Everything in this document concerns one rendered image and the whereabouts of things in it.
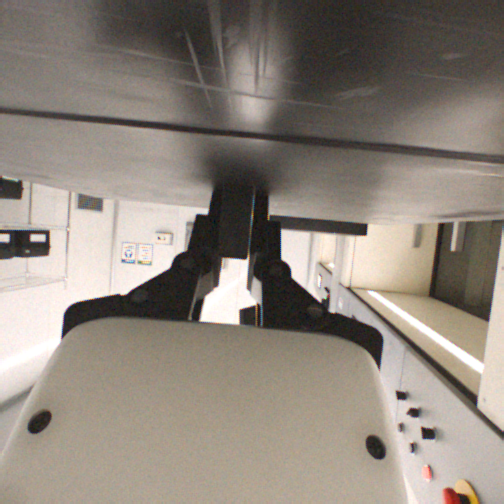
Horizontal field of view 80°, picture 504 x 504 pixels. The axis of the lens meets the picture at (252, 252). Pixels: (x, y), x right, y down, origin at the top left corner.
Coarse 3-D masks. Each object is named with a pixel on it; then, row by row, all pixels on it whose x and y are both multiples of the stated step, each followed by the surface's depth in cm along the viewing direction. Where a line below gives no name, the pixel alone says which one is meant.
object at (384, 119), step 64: (0, 0) 3; (64, 0) 3; (128, 0) 3; (192, 0) 3; (256, 0) 2; (320, 0) 2; (384, 0) 2; (448, 0) 2; (0, 64) 4; (64, 64) 4; (128, 64) 4; (192, 64) 4; (256, 64) 3; (320, 64) 3; (384, 64) 3; (448, 64) 3; (0, 128) 7; (64, 128) 6; (128, 128) 6; (192, 128) 6; (256, 128) 5; (320, 128) 5; (384, 128) 5; (448, 128) 5; (128, 192) 19; (192, 192) 16; (256, 192) 13; (320, 192) 12; (384, 192) 10; (448, 192) 9
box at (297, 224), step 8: (272, 216) 89; (280, 216) 88; (288, 216) 88; (288, 224) 88; (296, 224) 88; (304, 224) 87; (312, 224) 87; (320, 224) 86; (328, 224) 86; (336, 224) 85; (344, 224) 85; (352, 224) 85; (360, 224) 84; (312, 232) 101; (320, 232) 89; (328, 232) 86; (336, 232) 86; (344, 232) 85; (352, 232) 85; (360, 232) 84
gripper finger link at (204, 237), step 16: (208, 224) 13; (192, 240) 13; (208, 240) 12; (208, 256) 12; (208, 272) 12; (144, 288) 11; (160, 288) 12; (208, 288) 13; (128, 304) 11; (144, 304) 11
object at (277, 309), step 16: (272, 272) 12; (288, 272) 12; (272, 288) 11; (288, 288) 11; (256, 304) 13; (272, 304) 11; (288, 304) 11; (256, 320) 13; (272, 320) 10; (288, 320) 10
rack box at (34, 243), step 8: (16, 232) 260; (24, 232) 260; (32, 232) 267; (40, 232) 274; (48, 232) 283; (16, 240) 260; (24, 240) 260; (32, 240) 267; (40, 240) 275; (48, 240) 283; (16, 248) 260; (24, 248) 260; (32, 248) 266; (40, 248) 275; (48, 248) 284; (16, 256) 262; (24, 256) 262; (32, 256) 269; (40, 256) 277
